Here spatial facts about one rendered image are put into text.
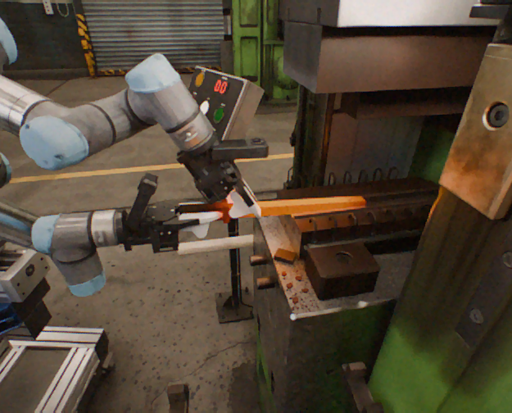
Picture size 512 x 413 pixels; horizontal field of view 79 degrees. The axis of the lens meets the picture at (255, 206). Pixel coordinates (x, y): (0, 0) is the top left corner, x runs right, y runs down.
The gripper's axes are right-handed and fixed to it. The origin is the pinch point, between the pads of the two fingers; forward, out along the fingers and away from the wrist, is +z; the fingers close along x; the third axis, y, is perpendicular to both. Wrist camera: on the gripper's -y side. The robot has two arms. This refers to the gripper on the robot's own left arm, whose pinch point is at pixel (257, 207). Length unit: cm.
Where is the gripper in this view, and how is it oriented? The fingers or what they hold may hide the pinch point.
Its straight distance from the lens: 68.9
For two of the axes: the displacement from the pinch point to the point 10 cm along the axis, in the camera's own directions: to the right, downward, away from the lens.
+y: -8.6, 5.0, 1.2
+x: 1.9, 5.3, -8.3
